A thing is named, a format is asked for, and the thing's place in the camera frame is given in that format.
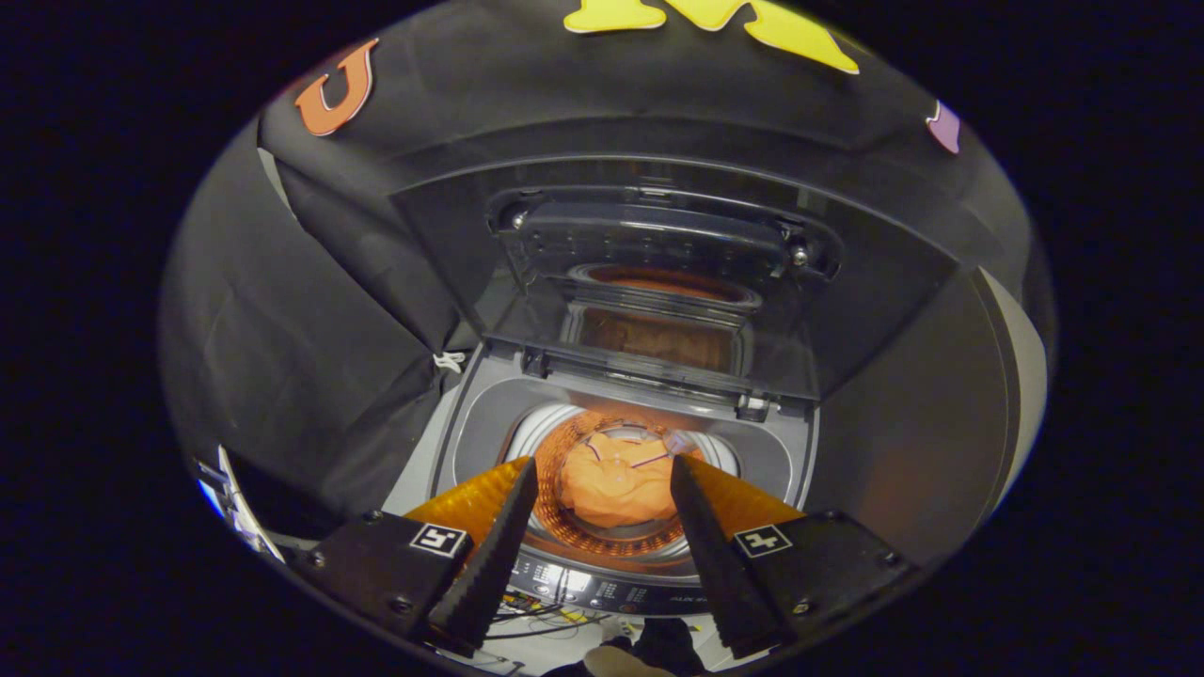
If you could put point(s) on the orange polo shirt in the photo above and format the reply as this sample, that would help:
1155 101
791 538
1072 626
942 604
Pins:
611 484

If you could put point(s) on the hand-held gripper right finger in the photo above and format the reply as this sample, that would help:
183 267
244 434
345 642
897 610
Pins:
710 555

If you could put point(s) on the beige cabinet with dark top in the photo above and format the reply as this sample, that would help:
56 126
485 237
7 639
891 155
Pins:
922 423

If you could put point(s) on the white and blue object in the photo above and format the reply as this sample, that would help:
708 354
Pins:
230 498

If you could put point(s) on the dark washing machine lid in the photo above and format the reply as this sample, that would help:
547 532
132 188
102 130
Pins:
847 282

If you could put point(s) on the person's leg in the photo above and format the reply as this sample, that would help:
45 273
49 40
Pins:
625 663

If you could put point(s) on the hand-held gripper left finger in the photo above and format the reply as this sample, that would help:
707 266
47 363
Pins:
494 555

